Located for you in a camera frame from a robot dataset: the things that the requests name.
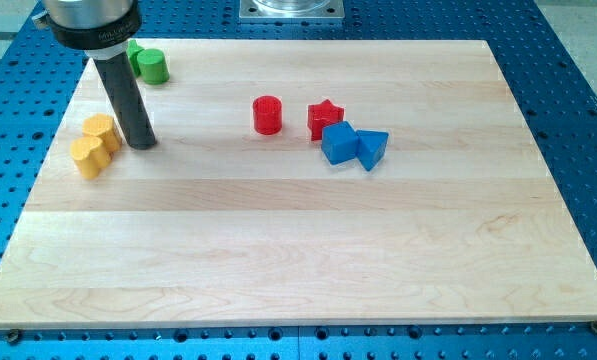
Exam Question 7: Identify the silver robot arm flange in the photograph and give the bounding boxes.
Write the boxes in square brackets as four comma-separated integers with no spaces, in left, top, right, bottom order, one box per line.
[32,0,142,61]

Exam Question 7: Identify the red cylinder block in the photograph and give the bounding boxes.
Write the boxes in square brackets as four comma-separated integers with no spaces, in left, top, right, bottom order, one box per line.
[252,95,282,135]

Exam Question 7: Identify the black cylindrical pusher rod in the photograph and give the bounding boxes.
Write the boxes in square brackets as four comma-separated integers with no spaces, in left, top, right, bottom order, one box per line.
[94,52,157,150]

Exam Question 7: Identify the green cylinder block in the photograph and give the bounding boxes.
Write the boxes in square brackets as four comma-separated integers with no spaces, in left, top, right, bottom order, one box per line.
[137,48,170,85]

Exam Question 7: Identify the yellow hexagon block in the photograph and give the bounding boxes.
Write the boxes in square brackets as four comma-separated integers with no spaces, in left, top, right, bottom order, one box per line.
[82,114,122,153]

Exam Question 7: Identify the blue triangular prism block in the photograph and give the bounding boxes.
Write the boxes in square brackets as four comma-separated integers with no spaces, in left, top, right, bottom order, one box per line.
[356,130,389,171]

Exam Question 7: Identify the red star block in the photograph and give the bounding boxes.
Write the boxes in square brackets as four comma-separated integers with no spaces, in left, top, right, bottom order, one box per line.
[307,99,344,141]

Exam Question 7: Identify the green star block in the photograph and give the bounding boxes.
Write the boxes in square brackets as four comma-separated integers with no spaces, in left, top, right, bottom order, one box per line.
[127,39,144,77]

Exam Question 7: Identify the blue cube block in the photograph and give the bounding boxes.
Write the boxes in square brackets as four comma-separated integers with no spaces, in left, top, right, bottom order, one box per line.
[321,121,359,165]

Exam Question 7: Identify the blue perforated table plate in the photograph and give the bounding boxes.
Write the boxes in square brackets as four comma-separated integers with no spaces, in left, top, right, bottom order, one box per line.
[0,0,597,359]

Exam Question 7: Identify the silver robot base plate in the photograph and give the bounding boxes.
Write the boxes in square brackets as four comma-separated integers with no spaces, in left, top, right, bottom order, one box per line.
[239,0,344,20]

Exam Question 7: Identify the light wooden board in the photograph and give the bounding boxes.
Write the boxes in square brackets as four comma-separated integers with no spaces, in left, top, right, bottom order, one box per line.
[0,39,597,329]

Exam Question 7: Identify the yellow heart block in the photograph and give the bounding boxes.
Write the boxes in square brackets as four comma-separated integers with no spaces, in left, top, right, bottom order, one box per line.
[70,136,112,180]

